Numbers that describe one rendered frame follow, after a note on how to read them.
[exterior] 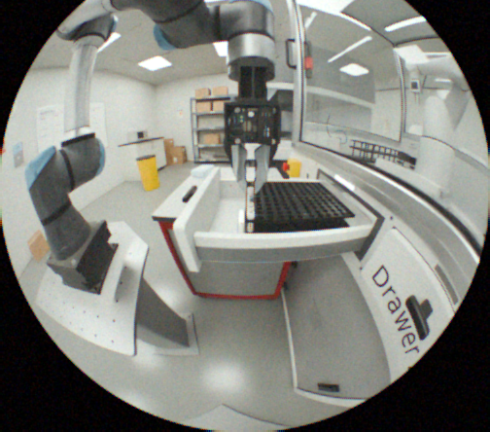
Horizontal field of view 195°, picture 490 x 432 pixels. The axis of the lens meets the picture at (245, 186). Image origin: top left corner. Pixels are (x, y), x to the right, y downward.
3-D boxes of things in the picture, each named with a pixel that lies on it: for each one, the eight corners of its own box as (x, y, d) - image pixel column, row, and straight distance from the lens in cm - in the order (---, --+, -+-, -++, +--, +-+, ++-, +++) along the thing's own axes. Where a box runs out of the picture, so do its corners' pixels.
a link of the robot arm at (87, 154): (60, 193, 55) (76, 18, 68) (93, 173, 61) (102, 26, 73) (76, 197, 44) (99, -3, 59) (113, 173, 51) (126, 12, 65)
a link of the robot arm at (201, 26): (146, 2, 31) (218, -18, 28) (172, 29, 38) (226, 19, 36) (135, 36, 26) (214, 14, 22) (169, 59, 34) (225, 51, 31)
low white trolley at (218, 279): (193, 301, 117) (151, 214, 60) (210, 241, 149) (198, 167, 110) (277, 304, 113) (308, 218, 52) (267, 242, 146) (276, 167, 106)
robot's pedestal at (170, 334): (154, 354, 118) (50, 294, 62) (152, 315, 124) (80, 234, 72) (200, 354, 108) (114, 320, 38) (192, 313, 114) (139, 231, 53)
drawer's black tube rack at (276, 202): (245, 246, 28) (245, 219, 24) (245, 201, 42) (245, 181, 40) (344, 238, 36) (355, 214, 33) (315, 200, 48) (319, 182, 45)
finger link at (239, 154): (227, 204, 23) (227, 146, 20) (231, 190, 28) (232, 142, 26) (247, 205, 23) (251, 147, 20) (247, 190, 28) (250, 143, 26)
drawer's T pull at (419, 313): (419, 342, 25) (427, 338, 24) (402, 302, 24) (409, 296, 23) (432, 327, 27) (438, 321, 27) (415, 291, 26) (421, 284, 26)
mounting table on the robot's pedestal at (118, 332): (57, 322, 76) (35, 302, 70) (87, 244, 88) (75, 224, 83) (161, 362, 44) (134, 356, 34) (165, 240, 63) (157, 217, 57)
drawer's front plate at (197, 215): (190, 272, 28) (171, 226, 20) (217, 198, 49) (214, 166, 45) (198, 273, 28) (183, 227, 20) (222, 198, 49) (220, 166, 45)
